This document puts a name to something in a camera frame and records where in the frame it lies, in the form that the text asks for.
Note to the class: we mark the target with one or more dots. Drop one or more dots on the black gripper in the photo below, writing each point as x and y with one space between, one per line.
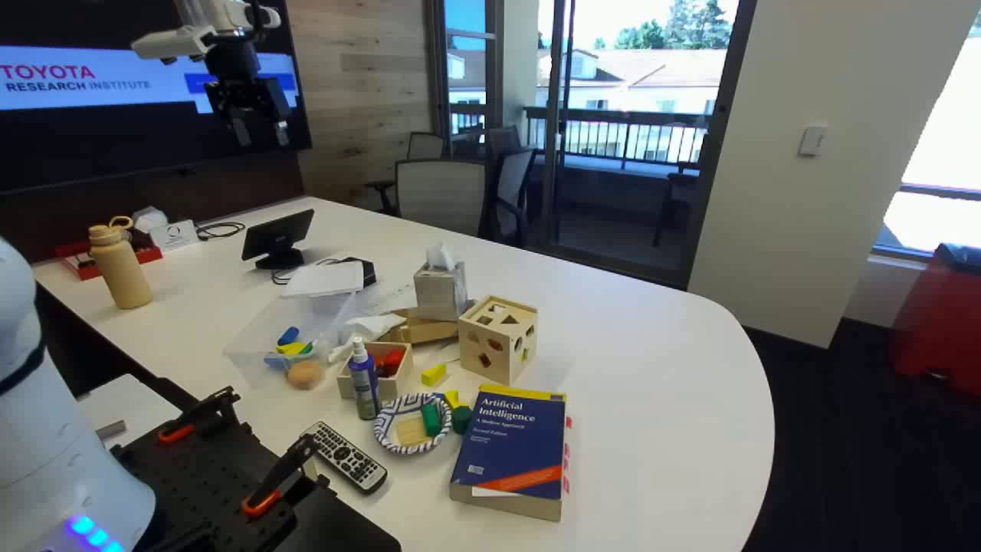
242 79

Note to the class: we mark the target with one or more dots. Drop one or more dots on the green wooden block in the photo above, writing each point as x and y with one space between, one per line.
464 418
437 422

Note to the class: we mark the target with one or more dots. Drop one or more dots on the red armchair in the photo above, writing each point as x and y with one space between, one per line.
939 325

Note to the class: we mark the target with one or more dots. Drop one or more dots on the black tablet on stand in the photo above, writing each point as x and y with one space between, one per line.
278 234

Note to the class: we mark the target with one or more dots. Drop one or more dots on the tan wooden block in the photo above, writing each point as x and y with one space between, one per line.
410 431

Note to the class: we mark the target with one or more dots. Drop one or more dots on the flat red tray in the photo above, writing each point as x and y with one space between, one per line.
87 269

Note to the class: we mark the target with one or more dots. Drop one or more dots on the white container lid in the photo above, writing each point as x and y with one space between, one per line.
325 280

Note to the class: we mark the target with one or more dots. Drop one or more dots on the white napkin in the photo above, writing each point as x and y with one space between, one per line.
376 325

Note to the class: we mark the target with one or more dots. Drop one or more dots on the wooden shape sorter cube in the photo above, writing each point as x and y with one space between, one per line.
497 338

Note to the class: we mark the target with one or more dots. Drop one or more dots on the blue toy block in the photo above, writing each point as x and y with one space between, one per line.
291 336

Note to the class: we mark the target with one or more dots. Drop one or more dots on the brown cardboard box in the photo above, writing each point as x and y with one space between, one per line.
426 329

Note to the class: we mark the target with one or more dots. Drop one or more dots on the grey tissue box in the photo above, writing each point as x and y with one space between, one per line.
444 289

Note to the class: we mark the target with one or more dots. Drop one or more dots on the balcony railing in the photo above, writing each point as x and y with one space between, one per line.
614 133

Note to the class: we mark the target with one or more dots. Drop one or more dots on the beige water bottle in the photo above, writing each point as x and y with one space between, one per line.
124 270

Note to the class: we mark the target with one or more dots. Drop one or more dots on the small white box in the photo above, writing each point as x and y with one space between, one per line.
169 230

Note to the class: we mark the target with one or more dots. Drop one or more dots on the black robot mounting board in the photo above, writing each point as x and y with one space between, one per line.
204 480

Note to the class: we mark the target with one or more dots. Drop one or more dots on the white wall light switch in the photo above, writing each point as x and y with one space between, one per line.
813 138

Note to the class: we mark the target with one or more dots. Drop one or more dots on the blue striped paper plate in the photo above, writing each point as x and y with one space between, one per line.
410 448

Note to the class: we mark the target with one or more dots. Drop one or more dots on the yellow wooden wedge block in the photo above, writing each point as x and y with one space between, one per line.
435 376

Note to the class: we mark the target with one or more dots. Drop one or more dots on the open wooden block box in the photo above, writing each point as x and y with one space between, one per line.
393 386

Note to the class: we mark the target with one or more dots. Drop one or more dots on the yellow toy block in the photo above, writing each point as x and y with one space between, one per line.
295 351

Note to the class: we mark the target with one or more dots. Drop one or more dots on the wall television screen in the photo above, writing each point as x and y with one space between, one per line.
95 110

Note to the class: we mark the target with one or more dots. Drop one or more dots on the grey mesh office chair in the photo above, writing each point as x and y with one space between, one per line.
444 193

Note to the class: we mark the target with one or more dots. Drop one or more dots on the round wooden ball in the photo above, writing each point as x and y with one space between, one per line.
304 376

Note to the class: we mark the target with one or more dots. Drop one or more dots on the black office chair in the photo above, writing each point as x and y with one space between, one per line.
510 189

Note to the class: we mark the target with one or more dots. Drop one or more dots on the blue artificial intelligence book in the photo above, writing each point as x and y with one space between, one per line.
510 438

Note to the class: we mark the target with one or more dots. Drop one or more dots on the grey remote control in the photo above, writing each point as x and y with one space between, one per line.
349 461

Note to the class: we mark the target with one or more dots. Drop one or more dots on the clear spray bottle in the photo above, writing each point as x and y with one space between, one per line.
363 386

